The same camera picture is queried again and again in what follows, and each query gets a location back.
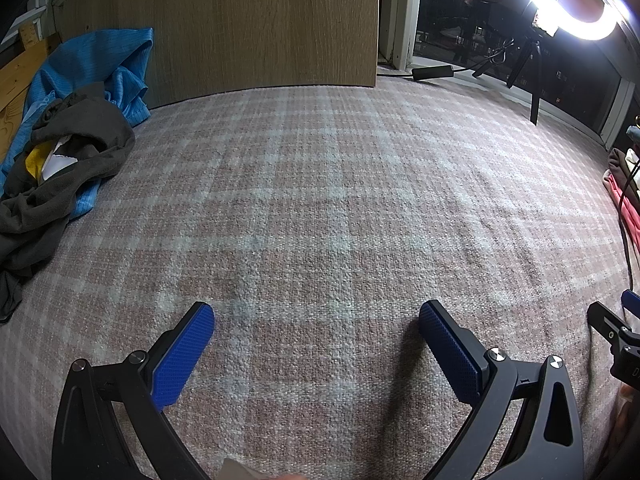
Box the brown garment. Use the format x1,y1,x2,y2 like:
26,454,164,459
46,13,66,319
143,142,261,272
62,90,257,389
607,147,640,196

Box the dark grey pants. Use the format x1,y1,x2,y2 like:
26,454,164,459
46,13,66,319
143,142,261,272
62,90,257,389
0,82,137,323

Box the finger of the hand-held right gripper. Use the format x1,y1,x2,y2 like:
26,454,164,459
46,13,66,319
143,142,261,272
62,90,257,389
587,301,632,348
620,289,640,333

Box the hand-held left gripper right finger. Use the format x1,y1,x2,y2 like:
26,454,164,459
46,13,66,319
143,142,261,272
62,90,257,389
418,300,585,480

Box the ring light on tripod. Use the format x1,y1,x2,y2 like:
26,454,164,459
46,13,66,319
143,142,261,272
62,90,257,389
377,0,640,151

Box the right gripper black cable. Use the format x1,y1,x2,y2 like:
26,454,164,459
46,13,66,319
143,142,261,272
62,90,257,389
617,155,640,306

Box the black power adapter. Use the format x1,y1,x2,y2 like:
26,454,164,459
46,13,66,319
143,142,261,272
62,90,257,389
411,64,453,81

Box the black tripod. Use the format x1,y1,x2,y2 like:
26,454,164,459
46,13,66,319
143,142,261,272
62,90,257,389
472,35,543,126

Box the wooden panel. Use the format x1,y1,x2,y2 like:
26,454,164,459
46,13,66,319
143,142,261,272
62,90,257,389
50,0,381,108

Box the blue garment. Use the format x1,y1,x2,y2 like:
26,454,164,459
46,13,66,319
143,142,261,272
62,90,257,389
0,27,153,218

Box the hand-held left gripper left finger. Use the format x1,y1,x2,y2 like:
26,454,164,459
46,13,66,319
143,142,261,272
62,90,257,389
51,301,216,480

